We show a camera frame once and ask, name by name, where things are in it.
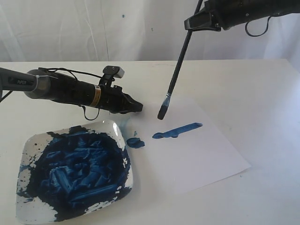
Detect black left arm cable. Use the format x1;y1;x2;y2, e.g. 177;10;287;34
0;67;104;121

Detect white plate with blue paint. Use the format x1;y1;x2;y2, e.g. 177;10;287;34
15;120;134;225

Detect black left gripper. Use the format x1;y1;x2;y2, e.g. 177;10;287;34
50;74;143;114

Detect white backdrop cloth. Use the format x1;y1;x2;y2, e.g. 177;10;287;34
0;0;300;67

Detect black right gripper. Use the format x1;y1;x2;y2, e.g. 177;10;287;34
184;0;300;32

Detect black paintbrush silver ferrule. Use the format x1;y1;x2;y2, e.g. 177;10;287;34
157;0;204;120

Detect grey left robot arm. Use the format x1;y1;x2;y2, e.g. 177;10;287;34
0;66;143;114

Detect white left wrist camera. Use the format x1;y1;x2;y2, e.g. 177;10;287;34
103;66;125;79

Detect white paper sheet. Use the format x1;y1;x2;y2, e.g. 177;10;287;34
127;94;252;195

